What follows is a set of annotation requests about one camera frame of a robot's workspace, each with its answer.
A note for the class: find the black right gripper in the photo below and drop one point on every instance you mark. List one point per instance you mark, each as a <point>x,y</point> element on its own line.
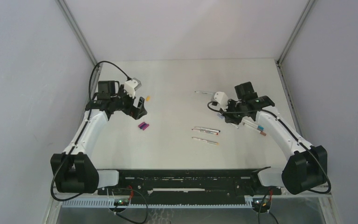
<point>229,118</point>

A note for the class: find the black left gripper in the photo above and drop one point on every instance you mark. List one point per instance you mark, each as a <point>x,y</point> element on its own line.
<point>135,112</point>

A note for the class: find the white green marker pen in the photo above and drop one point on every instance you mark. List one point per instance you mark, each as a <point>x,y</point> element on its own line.
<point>205,92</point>

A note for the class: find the white yellow marker pen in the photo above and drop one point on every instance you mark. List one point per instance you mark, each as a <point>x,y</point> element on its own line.
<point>206,141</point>

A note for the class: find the white red marker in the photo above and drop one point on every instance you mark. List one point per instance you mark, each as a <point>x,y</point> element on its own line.
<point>206,131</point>

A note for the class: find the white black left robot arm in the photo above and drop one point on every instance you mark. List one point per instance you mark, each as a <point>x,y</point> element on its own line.
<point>73,170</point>

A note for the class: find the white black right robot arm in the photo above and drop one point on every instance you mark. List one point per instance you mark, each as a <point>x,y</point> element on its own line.
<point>306,166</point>

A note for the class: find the white blue capped marker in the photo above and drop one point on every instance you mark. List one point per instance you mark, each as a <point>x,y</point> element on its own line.
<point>253,125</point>

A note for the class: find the white brown capped marker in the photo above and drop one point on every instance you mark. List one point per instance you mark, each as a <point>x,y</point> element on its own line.
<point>262,133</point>

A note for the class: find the right controller board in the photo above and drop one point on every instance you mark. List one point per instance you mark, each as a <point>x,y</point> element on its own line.
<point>263,203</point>

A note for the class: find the controller board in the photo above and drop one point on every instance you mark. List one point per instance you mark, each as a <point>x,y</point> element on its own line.
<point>263,203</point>
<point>121,202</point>

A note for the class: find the left controller board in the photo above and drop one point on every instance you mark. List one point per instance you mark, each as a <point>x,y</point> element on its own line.
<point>121,202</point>

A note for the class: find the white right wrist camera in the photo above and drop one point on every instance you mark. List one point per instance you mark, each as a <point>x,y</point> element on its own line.
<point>220,99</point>

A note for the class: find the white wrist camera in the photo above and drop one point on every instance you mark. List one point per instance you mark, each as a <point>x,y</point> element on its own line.
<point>220,99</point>
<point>131,86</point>

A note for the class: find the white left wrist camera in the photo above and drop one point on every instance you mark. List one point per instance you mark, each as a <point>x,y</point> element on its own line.
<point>131,86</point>

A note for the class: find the aluminium frame rail right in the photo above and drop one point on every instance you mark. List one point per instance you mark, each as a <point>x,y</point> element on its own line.
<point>283,55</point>

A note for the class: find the aluminium frame rail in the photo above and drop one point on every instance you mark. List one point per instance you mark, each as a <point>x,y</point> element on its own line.
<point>80,38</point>
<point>283,55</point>

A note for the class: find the aluminium frame rail left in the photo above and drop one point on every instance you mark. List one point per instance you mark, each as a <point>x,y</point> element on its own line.
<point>80,38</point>

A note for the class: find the white cable duct strip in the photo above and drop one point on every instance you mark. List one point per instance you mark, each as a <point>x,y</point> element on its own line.
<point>110,203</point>

